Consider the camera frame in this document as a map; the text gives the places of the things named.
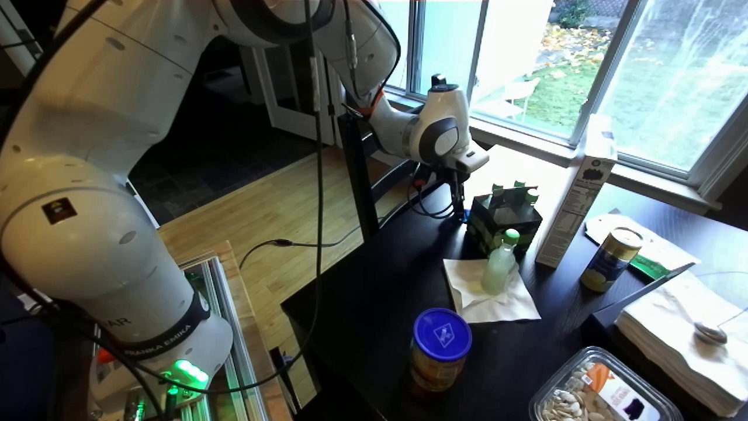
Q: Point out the yellow and blue can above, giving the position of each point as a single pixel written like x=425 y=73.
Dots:
x=608 y=266

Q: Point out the cream paper sheet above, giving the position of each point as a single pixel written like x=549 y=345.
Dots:
x=668 y=248

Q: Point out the jar with blue lid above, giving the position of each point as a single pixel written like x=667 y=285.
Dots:
x=440 y=335

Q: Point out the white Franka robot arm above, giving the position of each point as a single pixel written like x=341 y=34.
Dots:
x=101 y=155

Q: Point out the black wooden chair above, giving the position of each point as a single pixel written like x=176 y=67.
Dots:
x=357 y=178

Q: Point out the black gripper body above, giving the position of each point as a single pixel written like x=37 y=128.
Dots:
x=458 y=188

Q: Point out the clear bottle with green cap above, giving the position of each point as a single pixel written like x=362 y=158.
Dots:
x=501 y=269

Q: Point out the aluminium stand frame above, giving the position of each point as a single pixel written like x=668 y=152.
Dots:
x=224 y=311

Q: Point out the clear plastic food container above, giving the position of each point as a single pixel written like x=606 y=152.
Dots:
x=592 y=390

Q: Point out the green flat packet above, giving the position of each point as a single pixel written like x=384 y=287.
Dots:
x=646 y=267

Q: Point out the white paper napkin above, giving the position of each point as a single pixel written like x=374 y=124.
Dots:
x=468 y=300

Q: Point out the orange cartoon face cereal box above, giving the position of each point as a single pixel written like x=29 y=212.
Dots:
x=572 y=212

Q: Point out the white window frame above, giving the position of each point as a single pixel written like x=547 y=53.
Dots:
x=604 y=86

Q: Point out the metal spoon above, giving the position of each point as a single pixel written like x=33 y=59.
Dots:
x=710 y=335

